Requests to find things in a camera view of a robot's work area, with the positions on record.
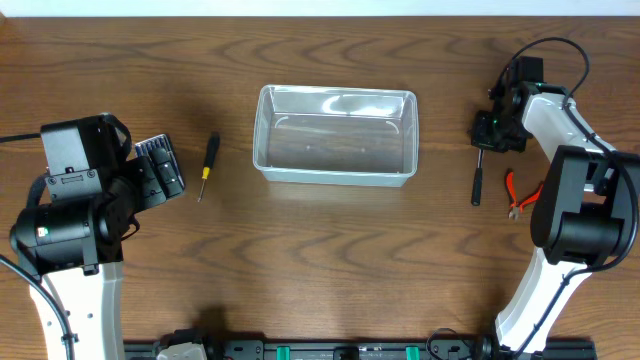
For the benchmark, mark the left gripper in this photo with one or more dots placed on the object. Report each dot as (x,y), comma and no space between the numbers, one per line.
(148,193)

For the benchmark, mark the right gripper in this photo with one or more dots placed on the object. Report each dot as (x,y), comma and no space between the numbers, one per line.
(479,139)

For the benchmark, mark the black yellow screwdriver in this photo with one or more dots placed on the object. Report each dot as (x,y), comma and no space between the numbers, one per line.
(212,148)

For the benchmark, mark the black handled hammer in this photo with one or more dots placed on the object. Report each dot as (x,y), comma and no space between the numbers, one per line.
(476,193)

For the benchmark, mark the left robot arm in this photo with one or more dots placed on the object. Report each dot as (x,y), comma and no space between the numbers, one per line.
(70,250)

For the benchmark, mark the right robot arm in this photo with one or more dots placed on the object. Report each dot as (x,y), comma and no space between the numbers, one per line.
(586,213)

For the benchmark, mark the clear plastic container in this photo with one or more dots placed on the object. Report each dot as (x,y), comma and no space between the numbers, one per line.
(336,135)

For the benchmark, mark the blue precision screwdriver set case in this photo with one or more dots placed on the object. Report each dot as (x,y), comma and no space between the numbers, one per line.
(160,150)

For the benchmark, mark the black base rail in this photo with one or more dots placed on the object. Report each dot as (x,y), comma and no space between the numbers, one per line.
(446,345)

